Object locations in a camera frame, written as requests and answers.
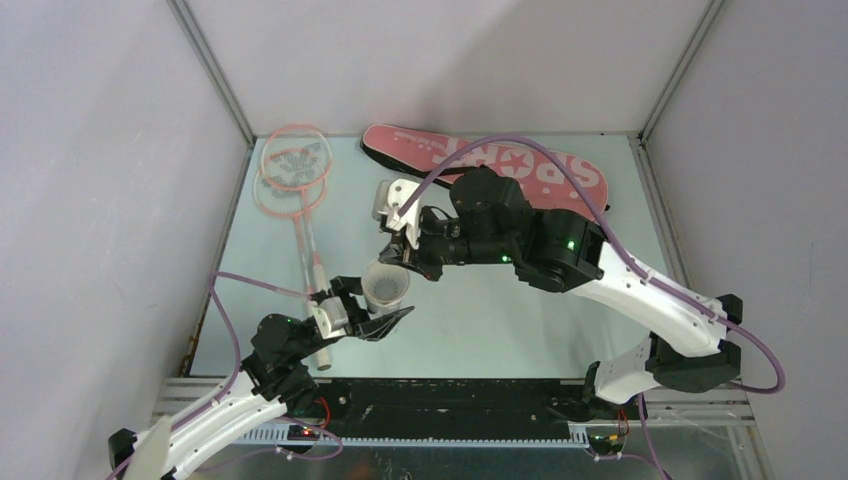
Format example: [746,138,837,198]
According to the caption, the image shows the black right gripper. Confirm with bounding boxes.
[378,211,512,284]

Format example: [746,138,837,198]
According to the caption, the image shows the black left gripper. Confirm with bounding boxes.
[294,274,413,359]

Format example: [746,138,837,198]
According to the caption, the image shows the white shuttlecock tube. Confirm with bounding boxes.
[361,261,410,314]

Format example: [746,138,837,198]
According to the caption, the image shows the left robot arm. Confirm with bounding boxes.
[108,277,413,479]

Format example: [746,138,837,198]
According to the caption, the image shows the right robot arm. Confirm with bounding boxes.
[373,167,741,418]

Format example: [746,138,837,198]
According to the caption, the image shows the pink sport racket bag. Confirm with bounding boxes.
[360,124,609,219]

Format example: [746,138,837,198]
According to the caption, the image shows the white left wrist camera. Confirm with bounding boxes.
[308,297,349,340]

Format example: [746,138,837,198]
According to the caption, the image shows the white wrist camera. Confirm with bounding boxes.
[308,297,349,340]
[372,179,421,250]

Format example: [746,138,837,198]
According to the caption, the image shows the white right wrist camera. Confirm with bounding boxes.
[372,179,421,250]

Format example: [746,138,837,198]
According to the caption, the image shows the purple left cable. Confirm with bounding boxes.
[104,271,346,480]

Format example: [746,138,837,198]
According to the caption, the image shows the purple cable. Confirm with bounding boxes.
[104,271,346,480]
[397,135,788,396]

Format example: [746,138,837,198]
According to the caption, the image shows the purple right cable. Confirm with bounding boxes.
[397,135,788,396]

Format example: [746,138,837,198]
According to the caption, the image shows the aluminium front frame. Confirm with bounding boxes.
[152,377,757,480]

